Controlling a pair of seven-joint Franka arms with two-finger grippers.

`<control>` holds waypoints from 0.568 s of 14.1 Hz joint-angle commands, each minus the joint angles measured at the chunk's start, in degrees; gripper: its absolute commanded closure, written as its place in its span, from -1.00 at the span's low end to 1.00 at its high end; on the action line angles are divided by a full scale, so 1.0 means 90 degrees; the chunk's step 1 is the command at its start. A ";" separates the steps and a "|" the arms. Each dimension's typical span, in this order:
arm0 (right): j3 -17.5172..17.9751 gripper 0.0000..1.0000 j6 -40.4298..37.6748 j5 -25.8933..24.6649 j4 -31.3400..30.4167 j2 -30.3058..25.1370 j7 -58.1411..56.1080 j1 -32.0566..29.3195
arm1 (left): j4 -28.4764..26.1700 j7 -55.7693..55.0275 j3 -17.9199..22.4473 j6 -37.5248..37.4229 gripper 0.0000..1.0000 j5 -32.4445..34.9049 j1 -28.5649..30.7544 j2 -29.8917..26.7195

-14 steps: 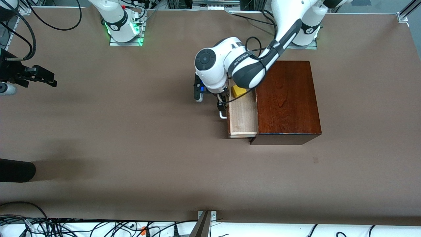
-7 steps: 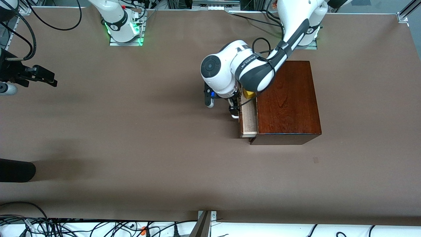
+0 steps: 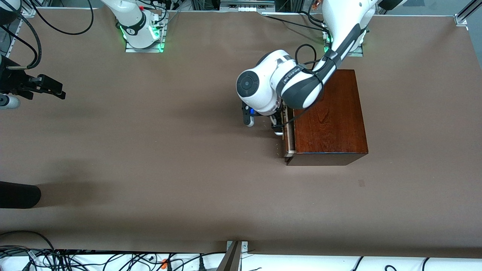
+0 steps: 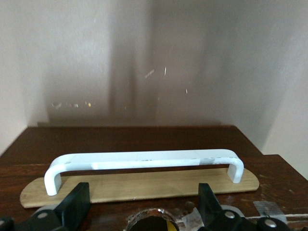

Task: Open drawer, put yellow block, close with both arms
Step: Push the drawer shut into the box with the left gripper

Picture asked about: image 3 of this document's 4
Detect light wood drawer white handle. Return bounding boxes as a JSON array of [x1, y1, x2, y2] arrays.
[[273, 105, 297, 159]]

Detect dark brown wooden cabinet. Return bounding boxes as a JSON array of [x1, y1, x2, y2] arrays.
[[285, 69, 369, 166]]

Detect black cylindrical object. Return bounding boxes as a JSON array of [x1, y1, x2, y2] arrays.
[[0, 181, 41, 209]]

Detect aluminium corner profile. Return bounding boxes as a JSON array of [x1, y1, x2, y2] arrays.
[[453, 0, 482, 26]]

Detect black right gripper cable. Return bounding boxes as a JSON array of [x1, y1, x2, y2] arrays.
[[0, 21, 43, 71]]

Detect aluminium edge rail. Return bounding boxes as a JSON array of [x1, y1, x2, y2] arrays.
[[0, 15, 24, 78]]

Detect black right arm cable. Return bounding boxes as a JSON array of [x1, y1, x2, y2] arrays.
[[32, 0, 95, 36]]

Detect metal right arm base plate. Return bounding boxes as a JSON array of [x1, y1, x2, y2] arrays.
[[125, 11, 166, 53]]

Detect black cable on tabletop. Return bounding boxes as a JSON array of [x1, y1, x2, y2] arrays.
[[263, 11, 329, 39]]

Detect aluminium frame bracket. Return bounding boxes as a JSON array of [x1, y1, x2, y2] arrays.
[[217, 241, 249, 271]]

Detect black looped floor cable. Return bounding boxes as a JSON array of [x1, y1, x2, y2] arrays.
[[0, 230, 58, 271]]

